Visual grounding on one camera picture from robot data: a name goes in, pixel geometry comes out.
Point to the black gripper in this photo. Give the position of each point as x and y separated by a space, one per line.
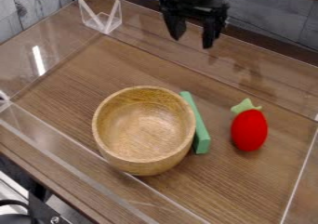
207 11

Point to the red felt strawberry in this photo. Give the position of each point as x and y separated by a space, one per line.
248 127

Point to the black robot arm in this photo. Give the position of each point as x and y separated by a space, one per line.
209 12

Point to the wooden bowl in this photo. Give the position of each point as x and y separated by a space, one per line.
143 127

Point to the green rectangular block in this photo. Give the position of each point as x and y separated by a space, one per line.
201 140

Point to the clear acrylic enclosure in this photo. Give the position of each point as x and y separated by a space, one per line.
256 98

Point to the black metal bracket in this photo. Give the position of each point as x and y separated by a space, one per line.
44 214

